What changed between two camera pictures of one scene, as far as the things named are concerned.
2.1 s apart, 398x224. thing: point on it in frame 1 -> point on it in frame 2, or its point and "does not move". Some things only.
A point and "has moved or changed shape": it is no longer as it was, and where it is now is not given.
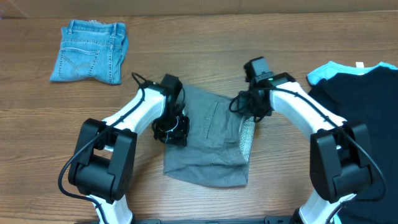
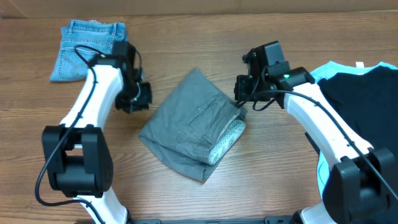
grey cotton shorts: (219, 149) has moved or changed shape
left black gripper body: (169, 127) -> (135, 98)
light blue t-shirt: (330, 69) does not move
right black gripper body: (249, 104) -> (241, 88)
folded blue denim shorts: (91, 50) does not move
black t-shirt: (371, 98) does not move
